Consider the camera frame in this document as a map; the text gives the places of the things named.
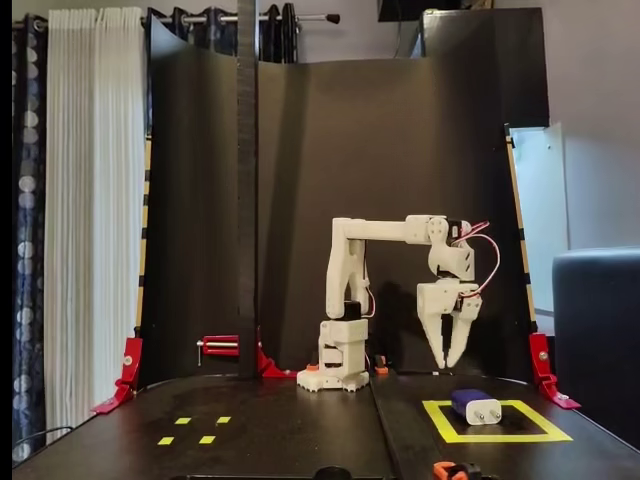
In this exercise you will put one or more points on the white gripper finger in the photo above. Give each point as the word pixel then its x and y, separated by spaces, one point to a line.
pixel 465 320
pixel 435 335

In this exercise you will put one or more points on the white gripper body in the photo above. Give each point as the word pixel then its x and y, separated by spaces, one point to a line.
pixel 436 298

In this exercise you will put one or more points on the blue white charger block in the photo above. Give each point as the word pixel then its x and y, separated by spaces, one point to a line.
pixel 482 412

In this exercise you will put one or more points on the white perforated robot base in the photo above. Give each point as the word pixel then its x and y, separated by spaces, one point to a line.
pixel 310 382

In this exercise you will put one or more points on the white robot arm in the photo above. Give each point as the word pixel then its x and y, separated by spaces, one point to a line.
pixel 380 230

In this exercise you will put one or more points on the orange black spring clamp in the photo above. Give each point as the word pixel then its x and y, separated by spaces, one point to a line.
pixel 381 365
pixel 450 471

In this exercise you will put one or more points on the yellow black striped stick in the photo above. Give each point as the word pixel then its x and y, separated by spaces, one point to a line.
pixel 145 210
pixel 521 225

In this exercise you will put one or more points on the yellow tape square outline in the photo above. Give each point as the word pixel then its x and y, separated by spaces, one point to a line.
pixel 500 438

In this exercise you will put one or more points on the small orange base clamp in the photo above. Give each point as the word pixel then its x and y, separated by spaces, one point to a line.
pixel 312 368

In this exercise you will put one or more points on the dark blue armchair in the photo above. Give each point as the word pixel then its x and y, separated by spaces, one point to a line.
pixel 600 325

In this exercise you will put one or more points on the black curved backdrop sheet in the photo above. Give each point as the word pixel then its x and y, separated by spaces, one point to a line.
pixel 400 150

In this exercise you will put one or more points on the red screw clamp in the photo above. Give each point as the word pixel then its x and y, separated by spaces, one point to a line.
pixel 220 345

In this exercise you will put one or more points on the metal curtain rod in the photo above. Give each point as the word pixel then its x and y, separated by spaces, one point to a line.
pixel 310 18

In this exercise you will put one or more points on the blue dotted curtain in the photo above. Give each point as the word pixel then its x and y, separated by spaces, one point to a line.
pixel 30 200
pixel 220 40

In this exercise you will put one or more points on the white pleated curtain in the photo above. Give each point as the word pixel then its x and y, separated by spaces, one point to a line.
pixel 95 200

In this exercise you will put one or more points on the red side bracket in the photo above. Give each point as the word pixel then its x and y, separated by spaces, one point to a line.
pixel 542 370
pixel 127 370

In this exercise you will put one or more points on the red pole foot bracket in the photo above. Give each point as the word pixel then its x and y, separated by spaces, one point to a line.
pixel 270 367

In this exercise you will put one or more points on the black vertical camera pole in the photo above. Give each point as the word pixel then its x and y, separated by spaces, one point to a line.
pixel 247 200

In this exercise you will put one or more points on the black wall screen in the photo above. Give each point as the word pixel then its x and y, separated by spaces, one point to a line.
pixel 425 7

